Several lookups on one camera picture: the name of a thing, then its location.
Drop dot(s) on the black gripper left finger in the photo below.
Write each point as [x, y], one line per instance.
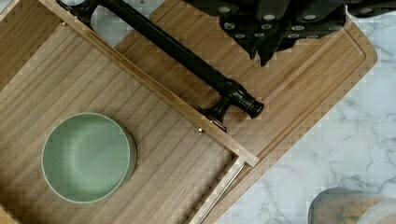
[255, 25]

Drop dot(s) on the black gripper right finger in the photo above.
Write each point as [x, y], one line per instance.
[290, 20]

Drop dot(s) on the black drawer handle bar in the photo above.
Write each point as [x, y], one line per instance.
[231, 92]

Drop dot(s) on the wooden drawer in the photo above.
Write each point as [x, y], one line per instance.
[52, 68]

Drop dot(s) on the bamboo cutting board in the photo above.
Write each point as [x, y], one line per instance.
[298, 87]

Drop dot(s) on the green ceramic bowl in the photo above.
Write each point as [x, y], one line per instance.
[87, 157]

